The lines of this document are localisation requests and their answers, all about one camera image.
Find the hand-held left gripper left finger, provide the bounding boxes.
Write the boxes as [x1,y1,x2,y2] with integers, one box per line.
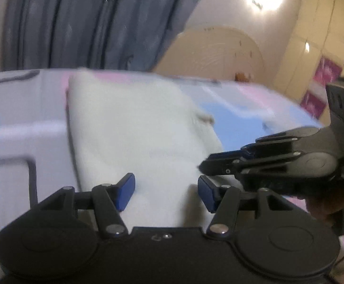
[39,173,136,240]

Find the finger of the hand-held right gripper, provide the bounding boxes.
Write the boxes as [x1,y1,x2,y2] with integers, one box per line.
[199,151,309,181]
[241,127,323,156]

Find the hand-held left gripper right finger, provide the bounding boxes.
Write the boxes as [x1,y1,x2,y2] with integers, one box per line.
[198,175,296,239]

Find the cream small cloth garment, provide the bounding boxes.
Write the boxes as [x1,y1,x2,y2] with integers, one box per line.
[65,68,244,228]

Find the person's right hand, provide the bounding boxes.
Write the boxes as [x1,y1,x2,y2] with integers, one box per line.
[307,197,344,225]

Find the pink flower sticker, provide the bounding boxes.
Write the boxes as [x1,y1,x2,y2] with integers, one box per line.
[301,91,328,119]
[313,56,343,87]

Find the small orange brown object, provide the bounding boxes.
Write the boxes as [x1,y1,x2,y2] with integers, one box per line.
[235,71,254,82]

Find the cream wardrobe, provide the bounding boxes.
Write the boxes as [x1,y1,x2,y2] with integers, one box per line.
[274,0,344,131]

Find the beige arched wooden board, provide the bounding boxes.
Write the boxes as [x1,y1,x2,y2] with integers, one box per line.
[154,26,264,83]

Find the pink blue grey bed sheet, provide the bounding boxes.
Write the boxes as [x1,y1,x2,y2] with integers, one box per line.
[0,68,344,284]

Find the grey blue curtain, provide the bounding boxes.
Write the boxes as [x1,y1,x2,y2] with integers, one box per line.
[0,0,212,73]

